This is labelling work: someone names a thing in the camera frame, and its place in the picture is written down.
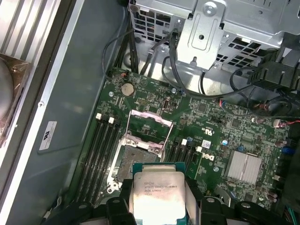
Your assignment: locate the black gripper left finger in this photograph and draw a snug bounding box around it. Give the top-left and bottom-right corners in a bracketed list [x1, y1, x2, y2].
[43, 179, 134, 225]

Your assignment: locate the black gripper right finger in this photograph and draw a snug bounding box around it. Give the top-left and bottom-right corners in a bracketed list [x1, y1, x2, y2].
[185, 177, 285, 225]

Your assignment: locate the silver green CPU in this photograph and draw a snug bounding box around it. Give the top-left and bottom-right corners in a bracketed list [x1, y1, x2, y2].
[131, 161, 188, 225]

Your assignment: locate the CPU socket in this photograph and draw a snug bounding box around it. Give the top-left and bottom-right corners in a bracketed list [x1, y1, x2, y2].
[106, 137, 166, 195]

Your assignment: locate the silver finned heatsink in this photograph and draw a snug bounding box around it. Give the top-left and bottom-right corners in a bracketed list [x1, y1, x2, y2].
[224, 150, 263, 186]

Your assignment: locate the green motherboard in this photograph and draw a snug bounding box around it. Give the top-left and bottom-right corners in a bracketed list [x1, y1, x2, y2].
[81, 67, 297, 225]

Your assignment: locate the white case label sticker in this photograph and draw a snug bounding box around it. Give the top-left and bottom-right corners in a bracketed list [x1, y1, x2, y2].
[38, 120, 58, 151]

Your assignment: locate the round coin cell battery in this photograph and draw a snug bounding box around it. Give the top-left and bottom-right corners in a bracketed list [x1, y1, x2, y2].
[120, 83, 135, 97]

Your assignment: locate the black grey PC case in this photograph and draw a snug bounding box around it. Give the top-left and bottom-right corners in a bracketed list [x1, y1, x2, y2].
[0, 0, 300, 225]

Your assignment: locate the metal disk bay cage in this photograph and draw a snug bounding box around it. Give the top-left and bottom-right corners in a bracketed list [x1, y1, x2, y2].
[127, 0, 300, 71]

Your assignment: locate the long black wire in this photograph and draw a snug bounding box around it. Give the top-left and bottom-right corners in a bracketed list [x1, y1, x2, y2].
[198, 67, 296, 99]

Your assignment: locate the red black wire pair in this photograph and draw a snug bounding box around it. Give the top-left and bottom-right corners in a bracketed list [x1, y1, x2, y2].
[274, 118, 300, 127]

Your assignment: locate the black plastic bracket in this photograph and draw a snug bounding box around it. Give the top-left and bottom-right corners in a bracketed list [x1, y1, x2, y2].
[247, 45, 300, 94]

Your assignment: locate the thick black wire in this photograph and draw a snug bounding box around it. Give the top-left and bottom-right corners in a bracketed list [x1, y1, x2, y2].
[163, 30, 187, 95]

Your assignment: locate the thin black wire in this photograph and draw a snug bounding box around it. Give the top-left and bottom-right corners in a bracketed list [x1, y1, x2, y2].
[102, 30, 134, 80]

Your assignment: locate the grey flat wire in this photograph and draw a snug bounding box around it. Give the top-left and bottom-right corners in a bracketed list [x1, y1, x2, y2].
[138, 30, 179, 75]

